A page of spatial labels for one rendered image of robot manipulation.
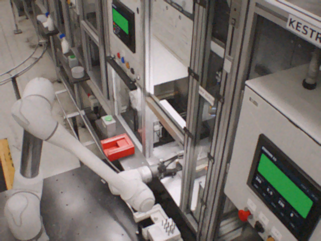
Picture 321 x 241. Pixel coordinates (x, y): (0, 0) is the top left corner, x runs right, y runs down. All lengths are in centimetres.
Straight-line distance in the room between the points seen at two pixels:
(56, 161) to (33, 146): 162
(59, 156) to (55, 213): 137
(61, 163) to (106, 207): 134
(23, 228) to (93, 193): 50
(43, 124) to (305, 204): 101
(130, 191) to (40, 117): 49
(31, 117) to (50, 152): 204
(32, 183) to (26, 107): 58
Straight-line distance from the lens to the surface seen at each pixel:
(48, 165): 334
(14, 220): 184
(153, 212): 178
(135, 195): 154
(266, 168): 98
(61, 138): 150
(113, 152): 194
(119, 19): 171
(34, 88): 155
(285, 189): 95
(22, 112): 143
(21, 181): 191
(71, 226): 201
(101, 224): 199
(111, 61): 195
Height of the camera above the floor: 230
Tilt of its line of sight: 39 degrees down
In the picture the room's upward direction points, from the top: 1 degrees clockwise
